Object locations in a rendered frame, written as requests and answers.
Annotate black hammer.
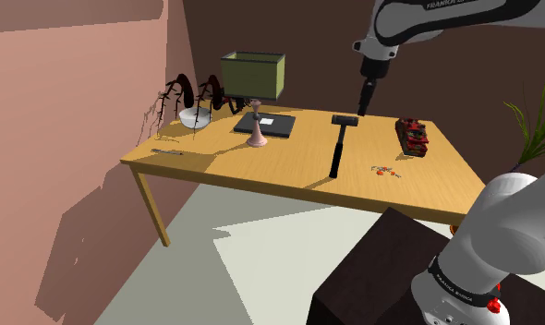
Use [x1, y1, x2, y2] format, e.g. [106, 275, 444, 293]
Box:
[328, 114, 360, 179]

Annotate red patterned box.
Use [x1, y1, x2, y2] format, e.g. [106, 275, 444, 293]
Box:
[394, 117, 430, 159]

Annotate small red and grey keys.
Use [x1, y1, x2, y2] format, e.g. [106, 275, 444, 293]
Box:
[370, 165, 403, 179]

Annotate black laptop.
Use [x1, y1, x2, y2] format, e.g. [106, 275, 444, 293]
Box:
[233, 111, 297, 139]

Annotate wooden table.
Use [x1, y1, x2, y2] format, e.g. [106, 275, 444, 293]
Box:
[119, 105, 487, 248]

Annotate green shade table lamp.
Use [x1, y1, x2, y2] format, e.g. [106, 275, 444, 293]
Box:
[220, 50, 286, 149]

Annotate green leafy plant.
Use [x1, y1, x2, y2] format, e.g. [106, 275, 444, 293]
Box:
[503, 75, 545, 173]

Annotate white bowl plant pot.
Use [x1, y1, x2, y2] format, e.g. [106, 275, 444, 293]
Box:
[137, 73, 247, 145]

